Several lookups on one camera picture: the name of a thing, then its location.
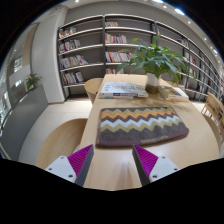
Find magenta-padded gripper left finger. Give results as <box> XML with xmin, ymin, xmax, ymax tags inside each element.
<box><xmin>44</xmin><ymin>144</ymin><xmax>95</xmax><ymax>187</ymax></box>

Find slatted wooden chair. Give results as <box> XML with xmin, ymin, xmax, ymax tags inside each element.
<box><xmin>200</xmin><ymin>92</ymin><xmax>224</xmax><ymax>129</ymax></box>

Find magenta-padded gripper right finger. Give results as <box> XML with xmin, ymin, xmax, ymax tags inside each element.
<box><xmin>131</xmin><ymin>144</ymin><xmax>181</xmax><ymax>187</ymax></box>

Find green potted plant white vase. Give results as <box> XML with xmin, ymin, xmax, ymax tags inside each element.
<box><xmin>116</xmin><ymin>34</ymin><xmax>192</xmax><ymax>95</ymax></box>

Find large white book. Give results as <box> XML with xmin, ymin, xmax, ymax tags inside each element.
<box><xmin>98</xmin><ymin>81</ymin><xmax>149</xmax><ymax>100</ymax></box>

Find zigzag striped grey towel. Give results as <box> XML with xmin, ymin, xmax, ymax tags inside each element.
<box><xmin>95</xmin><ymin>106</ymin><xmax>190</xmax><ymax>149</ymax></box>

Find tall bookshelf unit with books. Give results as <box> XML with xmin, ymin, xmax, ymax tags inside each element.
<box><xmin>56</xmin><ymin>13</ymin><xmax>224</xmax><ymax>103</ymax></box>

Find round-backed wooden chair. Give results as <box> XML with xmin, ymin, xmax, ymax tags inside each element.
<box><xmin>202</xmin><ymin>114</ymin><xmax>224</xmax><ymax>153</ymax></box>
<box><xmin>84</xmin><ymin>77</ymin><xmax>105</xmax><ymax>105</ymax></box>
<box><xmin>35</xmin><ymin>118</ymin><xmax>89</xmax><ymax>170</ymax></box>

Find small background potted plant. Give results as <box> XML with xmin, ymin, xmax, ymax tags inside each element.
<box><xmin>25</xmin><ymin>72</ymin><xmax>43</xmax><ymax>92</ymax></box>

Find recessed ceiling lights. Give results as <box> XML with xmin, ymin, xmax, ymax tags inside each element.
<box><xmin>146</xmin><ymin>0</ymin><xmax>221</xmax><ymax>58</ymax></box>

